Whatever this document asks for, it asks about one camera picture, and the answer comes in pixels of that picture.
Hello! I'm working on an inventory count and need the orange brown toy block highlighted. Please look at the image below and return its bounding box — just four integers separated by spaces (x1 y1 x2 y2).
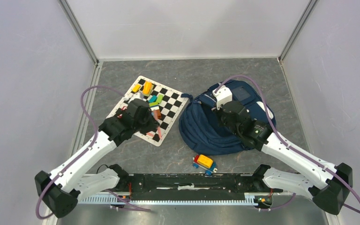
151 107 162 120

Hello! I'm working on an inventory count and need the navy blue student backpack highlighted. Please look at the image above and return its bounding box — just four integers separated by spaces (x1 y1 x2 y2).
179 80 269 156

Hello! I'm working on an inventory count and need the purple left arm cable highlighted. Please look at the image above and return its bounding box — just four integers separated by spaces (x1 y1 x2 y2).
35 86 153 220

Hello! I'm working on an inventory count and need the green toy block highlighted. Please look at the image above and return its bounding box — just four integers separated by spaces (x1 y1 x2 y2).
149 94 164 108

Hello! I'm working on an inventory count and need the teal toy block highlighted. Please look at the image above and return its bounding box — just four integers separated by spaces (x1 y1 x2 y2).
149 95 157 103

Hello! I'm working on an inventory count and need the orange yellow toy block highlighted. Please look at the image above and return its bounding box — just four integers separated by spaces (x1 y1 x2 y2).
142 81 153 97

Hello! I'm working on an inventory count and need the yellow red toy car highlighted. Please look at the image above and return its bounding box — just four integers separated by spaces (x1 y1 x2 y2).
193 154 218 176

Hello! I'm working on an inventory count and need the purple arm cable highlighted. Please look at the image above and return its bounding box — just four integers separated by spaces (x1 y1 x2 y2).
214 74 360 216
35 86 153 220

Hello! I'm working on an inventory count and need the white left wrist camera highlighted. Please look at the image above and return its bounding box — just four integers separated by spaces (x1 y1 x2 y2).
127 91 146 104

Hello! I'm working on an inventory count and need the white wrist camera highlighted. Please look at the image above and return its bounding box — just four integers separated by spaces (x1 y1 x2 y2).
127 91 146 104
212 85 233 110

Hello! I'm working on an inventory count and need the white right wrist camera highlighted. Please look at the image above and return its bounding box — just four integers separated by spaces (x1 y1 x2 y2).
212 85 233 110

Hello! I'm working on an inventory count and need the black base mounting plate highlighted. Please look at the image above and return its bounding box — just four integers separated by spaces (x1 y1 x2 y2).
110 173 283 201

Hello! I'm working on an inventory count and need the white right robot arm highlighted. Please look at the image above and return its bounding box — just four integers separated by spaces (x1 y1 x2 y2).
214 101 353 215

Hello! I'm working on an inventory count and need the black white chessboard mat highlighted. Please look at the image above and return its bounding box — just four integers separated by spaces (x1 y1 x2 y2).
108 75 188 146

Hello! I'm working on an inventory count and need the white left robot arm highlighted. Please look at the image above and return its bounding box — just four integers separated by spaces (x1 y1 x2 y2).
34 98 159 219

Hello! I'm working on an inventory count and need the slotted cable duct rail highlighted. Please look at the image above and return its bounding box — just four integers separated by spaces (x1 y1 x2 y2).
79 192 258 206

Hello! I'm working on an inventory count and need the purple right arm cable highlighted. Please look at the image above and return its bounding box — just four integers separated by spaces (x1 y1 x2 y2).
214 74 360 216

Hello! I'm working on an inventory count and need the red marker pen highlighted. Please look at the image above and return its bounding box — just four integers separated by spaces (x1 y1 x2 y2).
146 126 162 140

